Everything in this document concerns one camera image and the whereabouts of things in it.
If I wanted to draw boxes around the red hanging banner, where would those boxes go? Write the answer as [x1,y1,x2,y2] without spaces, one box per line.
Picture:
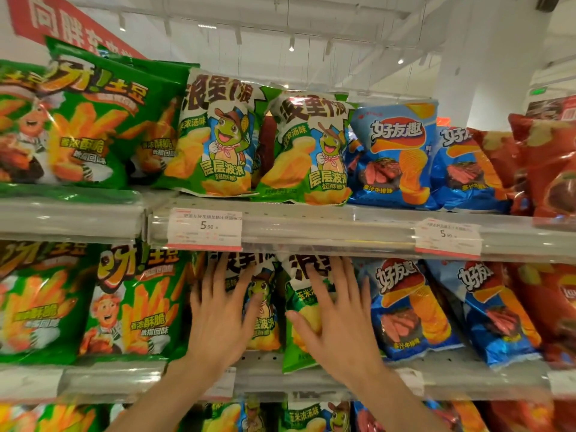
[7,0,147,59]

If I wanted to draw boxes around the white price label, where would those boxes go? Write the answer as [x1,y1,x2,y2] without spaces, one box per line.
[205,366,238,400]
[0,368,65,402]
[395,367,426,397]
[547,368,576,400]
[167,207,244,253]
[413,218,484,260]

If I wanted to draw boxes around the blue steak-print chips bag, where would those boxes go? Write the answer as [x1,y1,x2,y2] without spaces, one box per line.
[425,260,543,368]
[354,258,464,361]

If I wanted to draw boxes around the maroon chip bags group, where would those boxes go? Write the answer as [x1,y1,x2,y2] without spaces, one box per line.
[467,113,576,432]

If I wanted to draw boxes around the person's right hand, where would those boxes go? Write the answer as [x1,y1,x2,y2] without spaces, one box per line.
[286,257,388,388]

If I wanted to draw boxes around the frog chip bags group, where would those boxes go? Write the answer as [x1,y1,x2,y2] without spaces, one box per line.
[155,69,359,432]

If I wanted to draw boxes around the green chip bags group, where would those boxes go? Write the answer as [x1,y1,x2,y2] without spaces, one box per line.
[0,36,201,432]

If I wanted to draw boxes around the person's left hand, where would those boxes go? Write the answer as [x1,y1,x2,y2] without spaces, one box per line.
[184,254,264,379]

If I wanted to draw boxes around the grey metal store shelf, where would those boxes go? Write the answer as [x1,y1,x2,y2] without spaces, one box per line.
[0,188,576,432]

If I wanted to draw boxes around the person's left forearm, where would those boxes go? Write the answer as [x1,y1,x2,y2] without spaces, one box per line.
[106,355,221,432]

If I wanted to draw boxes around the red white aisle sign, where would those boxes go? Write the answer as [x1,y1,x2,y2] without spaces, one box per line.
[525,95,576,121]

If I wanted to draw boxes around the green potato stick bag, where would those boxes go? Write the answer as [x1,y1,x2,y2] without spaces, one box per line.
[0,241,98,365]

